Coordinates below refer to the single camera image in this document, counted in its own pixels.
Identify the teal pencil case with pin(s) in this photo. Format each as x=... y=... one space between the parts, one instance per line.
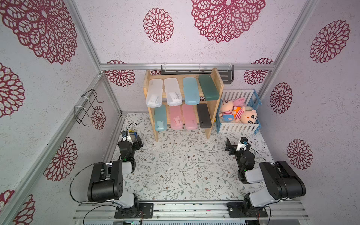
x=160 y=118

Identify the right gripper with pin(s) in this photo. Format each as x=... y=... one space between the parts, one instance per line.
x=235 y=149

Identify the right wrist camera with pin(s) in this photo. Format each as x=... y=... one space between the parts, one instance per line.
x=243 y=145

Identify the dark green pencil case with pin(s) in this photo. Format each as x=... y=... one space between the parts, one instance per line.
x=208 y=87

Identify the pink pig plush toy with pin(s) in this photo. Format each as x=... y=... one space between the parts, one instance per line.
x=230 y=109

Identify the black wire wall rack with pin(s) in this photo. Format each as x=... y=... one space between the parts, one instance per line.
x=82 y=111

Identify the dark grey wall shelf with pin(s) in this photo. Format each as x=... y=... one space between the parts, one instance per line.
x=227 y=76

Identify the pink pencil case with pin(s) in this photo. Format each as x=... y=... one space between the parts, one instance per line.
x=175 y=117
x=189 y=116

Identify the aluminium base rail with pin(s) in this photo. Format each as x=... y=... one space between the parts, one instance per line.
x=191 y=211

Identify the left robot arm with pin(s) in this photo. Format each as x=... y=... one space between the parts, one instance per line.
x=106 y=181

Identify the cartoon boy plush toy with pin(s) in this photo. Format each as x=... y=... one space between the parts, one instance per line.
x=245 y=114

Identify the frosted white pencil case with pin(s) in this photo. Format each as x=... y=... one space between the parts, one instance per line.
x=154 y=94
x=173 y=93

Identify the light blue pencil case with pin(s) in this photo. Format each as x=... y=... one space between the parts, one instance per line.
x=191 y=91

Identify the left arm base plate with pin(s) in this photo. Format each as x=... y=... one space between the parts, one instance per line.
x=142 y=210

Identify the black pencil case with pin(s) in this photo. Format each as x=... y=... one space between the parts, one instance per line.
x=204 y=116

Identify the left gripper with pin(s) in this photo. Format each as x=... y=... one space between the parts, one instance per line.
x=131 y=142

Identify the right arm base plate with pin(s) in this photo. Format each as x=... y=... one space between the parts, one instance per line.
x=242 y=210

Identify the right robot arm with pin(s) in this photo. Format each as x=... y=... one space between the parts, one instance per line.
x=281 y=181

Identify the wooden two-tier shelf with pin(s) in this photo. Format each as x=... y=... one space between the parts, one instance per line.
x=183 y=101

